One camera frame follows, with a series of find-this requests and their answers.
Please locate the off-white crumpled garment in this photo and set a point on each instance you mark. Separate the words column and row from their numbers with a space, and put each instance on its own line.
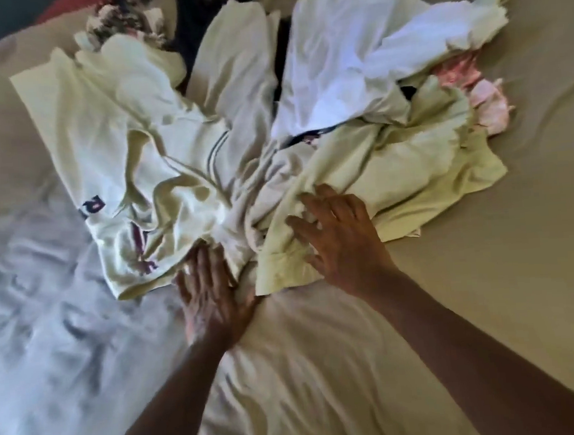
column 272, row 189

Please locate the cream folded garment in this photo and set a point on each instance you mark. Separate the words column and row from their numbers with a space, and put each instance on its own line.
column 236, row 75

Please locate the beige bed sheet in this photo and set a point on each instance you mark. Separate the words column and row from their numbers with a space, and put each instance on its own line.
column 528, row 265

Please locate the dark navy garment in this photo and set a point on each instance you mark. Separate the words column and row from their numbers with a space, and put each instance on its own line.
column 197, row 23

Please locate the person's left forearm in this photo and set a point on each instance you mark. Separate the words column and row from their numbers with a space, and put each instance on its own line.
column 168, row 412

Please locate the red cloth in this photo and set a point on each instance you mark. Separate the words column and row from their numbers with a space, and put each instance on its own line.
column 60, row 7

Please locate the person's right hand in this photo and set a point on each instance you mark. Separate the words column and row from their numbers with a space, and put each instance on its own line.
column 349, row 247

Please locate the person's right forearm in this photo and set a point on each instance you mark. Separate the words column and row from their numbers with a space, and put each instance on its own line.
column 476, row 353

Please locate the pale yellow garment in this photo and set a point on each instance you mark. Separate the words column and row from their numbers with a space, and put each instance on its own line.
column 402, row 166

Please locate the pink garment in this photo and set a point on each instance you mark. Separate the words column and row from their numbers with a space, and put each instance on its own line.
column 486, row 100

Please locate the person's left hand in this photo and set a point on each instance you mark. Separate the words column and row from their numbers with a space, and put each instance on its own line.
column 212, row 302

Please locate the person's right thumb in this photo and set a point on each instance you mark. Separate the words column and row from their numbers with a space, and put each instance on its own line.
column 314, row 263

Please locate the cream shirt with dark lettering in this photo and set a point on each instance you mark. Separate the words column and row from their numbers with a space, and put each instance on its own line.
column 112, row 139

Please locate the white garment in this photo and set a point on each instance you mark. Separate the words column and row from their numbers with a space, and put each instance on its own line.
column 338, row 47

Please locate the person's left thumb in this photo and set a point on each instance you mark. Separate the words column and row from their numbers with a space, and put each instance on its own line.
column 250, row 304

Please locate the person's right middle finger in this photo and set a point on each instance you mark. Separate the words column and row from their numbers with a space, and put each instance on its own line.
column 313, row 205

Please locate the floral patterned garment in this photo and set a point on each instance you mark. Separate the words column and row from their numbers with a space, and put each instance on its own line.
column 120, row 17

